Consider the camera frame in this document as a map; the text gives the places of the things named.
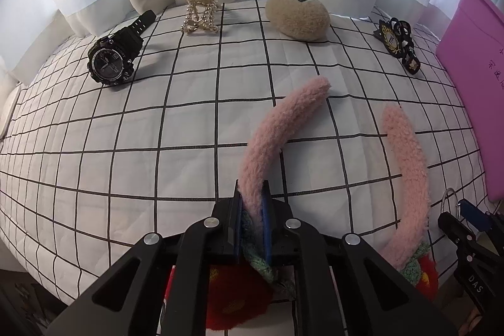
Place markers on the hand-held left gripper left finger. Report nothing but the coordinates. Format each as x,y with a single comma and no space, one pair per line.
237,229

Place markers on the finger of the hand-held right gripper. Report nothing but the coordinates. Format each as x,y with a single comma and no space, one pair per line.
470,209
456,227

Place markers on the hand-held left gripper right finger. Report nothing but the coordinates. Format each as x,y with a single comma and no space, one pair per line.
267,229

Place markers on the pink fluffy strawberry headband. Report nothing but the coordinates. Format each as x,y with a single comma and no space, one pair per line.
262,147

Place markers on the pink plastic storage box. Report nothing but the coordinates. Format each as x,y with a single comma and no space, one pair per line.
474,84

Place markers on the white black-checked blanket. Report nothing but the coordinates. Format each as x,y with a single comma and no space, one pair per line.
138,147

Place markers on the black bow hair clip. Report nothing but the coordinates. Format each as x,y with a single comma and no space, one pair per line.
397,39

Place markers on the black digital wristwatch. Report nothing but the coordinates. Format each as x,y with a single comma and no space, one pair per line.
112,58

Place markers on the beige fluffy pouch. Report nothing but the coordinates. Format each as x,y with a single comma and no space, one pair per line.
297,15

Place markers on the pearl hair claw clip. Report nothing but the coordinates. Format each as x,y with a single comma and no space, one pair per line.
197,5

